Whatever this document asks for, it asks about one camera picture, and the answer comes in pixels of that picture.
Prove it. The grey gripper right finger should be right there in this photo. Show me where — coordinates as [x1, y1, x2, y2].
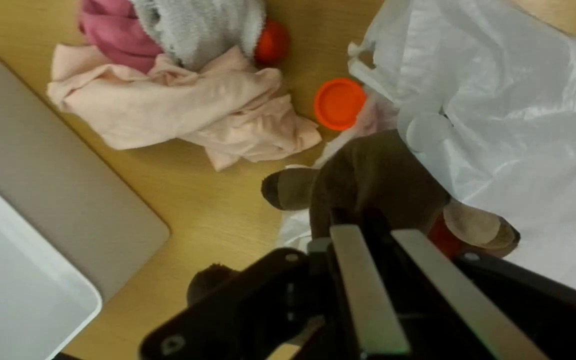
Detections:
[390, 228, 552, 360]

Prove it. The beige crumpled cloth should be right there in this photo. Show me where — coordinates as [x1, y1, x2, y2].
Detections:
[44, 44, 324, 172]

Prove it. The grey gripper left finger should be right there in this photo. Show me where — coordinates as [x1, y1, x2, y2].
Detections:
[327, 221, 411, 360]

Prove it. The white plastic bin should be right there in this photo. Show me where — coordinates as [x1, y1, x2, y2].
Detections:
[0, 50, 171, 360]

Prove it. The brown moose plush toy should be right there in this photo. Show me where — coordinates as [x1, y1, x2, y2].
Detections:
[260, 128, 522, 264]

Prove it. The white plastic bag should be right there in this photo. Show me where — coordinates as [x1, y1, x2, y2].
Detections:
[276, 0, 576, 291]

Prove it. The small orange ball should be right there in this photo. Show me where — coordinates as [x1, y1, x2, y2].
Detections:
[251, 18, 289, 69]

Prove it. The white terry towel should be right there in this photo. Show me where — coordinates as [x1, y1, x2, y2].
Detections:
[129, 0, 267, 71]

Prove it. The pink cloth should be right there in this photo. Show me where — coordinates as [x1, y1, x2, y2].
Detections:
[75, 0, 163, 73]

